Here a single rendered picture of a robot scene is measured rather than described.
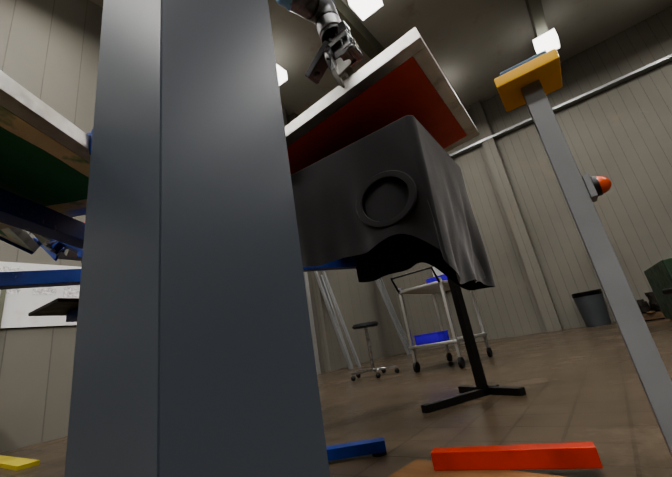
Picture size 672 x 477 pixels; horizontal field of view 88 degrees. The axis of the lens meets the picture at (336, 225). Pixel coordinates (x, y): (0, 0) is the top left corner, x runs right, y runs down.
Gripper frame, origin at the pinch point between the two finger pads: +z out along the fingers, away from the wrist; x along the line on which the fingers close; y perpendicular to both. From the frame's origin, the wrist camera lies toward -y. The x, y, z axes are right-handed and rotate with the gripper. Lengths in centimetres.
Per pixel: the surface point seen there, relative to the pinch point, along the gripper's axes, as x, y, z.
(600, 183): 14, 39, 48
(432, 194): 6.9, 9.2, 36.6
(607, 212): 903, 154, -104
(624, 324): 13, 31, 74
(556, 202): 907, 78, -172
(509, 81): 8.9, 34.5, 19.7
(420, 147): 6.2, 11.1, 24.3
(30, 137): -52, -52, 7
